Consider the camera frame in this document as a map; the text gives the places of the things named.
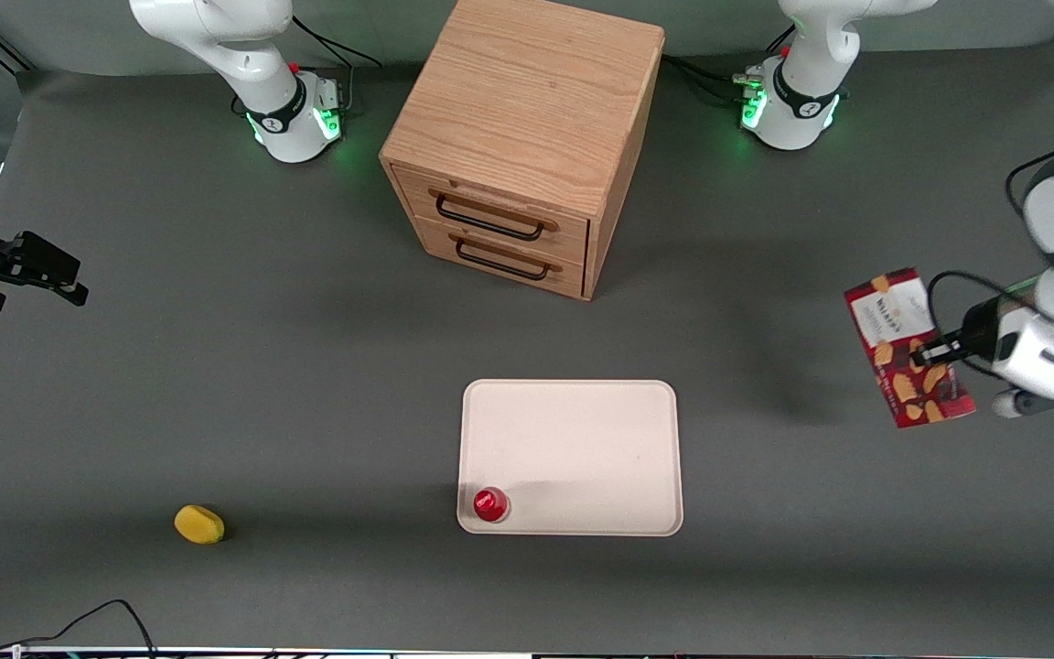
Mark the wooden two-drawer cabinet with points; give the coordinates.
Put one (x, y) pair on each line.
(527, 119)

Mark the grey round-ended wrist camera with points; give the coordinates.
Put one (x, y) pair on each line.
(1039, 403)

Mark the wooden drawer front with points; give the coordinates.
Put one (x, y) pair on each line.
(490, 206)
(500, 261)

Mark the small red cup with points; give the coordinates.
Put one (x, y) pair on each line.
(490, 504)

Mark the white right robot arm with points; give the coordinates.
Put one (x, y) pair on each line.
(262, 91)

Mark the dark grey table mat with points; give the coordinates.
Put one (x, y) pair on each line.
(216, 384)

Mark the yellow oval object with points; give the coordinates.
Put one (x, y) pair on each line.
(198, 524)

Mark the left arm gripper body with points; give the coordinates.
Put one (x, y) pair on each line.
(978, 332)

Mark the red cookie box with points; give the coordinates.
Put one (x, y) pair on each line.
(893, 316)

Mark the beige plastic tray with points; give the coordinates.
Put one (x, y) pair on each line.
(573, 453)

